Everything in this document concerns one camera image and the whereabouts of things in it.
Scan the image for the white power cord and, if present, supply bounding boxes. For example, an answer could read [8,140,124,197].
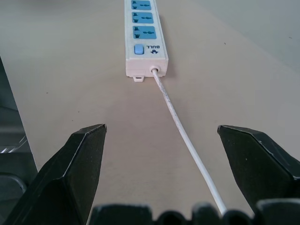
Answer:
[151,67,227,216]

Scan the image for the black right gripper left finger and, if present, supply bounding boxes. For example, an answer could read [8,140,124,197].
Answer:
[4,123,108,225]

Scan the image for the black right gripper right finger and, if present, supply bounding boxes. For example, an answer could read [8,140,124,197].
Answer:
[217,125,300,218]

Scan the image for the white power strip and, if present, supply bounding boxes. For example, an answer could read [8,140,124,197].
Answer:
[123,0,169,83]

